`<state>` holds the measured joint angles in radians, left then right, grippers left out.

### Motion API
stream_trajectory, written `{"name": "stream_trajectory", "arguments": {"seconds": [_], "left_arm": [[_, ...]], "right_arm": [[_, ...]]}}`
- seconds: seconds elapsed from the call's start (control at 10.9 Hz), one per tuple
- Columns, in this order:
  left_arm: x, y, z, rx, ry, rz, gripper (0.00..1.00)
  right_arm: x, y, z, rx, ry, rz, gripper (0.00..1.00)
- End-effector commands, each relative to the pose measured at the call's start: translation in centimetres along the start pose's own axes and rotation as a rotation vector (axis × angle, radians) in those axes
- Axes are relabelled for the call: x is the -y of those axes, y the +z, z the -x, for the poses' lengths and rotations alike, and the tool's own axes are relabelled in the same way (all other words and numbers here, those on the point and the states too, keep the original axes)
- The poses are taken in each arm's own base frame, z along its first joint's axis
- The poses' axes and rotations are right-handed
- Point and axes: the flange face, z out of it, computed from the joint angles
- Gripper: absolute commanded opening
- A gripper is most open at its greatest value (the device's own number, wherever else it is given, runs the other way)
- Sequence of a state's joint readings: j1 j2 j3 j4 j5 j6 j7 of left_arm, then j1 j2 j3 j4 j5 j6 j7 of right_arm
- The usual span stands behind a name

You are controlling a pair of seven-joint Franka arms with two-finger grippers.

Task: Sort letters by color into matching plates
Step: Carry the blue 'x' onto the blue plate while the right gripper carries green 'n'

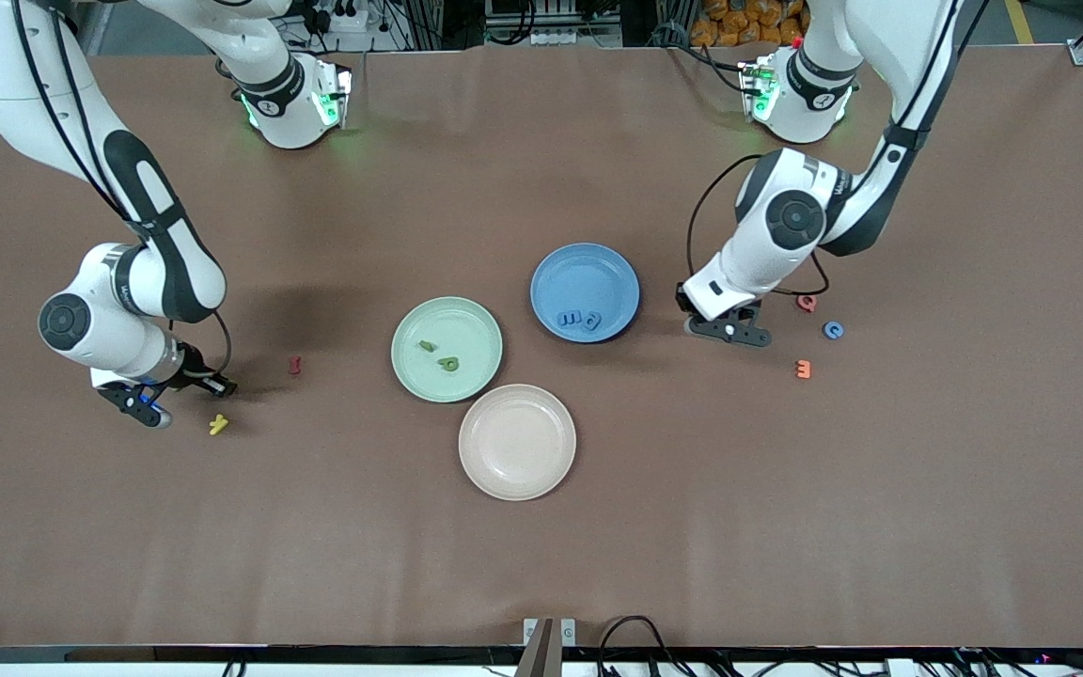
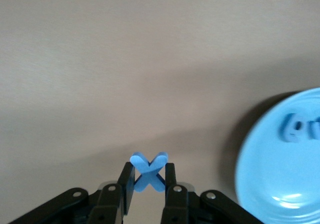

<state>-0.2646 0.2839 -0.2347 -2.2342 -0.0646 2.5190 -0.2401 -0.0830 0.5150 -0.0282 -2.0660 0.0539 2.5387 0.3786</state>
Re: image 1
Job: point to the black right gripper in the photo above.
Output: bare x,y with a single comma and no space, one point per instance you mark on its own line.
192,369

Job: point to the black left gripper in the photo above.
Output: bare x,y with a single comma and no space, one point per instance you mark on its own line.
684,303

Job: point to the blue foam letter a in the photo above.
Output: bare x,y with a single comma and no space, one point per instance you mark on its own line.
585,325

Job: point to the blue foam letter m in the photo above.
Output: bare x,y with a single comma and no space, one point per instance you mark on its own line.
568,321

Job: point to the green foam letter P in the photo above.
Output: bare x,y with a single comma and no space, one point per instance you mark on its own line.
442,366

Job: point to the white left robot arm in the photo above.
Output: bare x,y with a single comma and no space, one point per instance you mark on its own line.
899,56

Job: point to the yellow foam letter k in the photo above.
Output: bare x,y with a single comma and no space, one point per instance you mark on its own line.
217,425

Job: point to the blue plate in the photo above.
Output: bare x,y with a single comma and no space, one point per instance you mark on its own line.
584,277

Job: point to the red foam letter Q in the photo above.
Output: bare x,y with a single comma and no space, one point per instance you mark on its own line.
810,306

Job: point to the blue foam letter e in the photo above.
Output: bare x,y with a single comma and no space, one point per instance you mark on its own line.
833,322

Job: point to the green plate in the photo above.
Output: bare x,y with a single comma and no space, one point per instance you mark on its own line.
476,329

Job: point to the pink plate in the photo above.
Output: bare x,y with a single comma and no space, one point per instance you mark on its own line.
517,442

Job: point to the pile of orange balls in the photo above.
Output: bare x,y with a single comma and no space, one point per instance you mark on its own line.
729,23

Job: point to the white power strip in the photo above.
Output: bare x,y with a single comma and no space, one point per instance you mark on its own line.
560,38
344,14

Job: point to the brown table cover mat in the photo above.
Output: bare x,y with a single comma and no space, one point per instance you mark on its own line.
541,564

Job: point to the grey metal bracket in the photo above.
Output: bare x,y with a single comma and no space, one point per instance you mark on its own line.
568,632

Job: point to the brown mount pole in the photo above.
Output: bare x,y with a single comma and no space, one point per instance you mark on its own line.
536,653

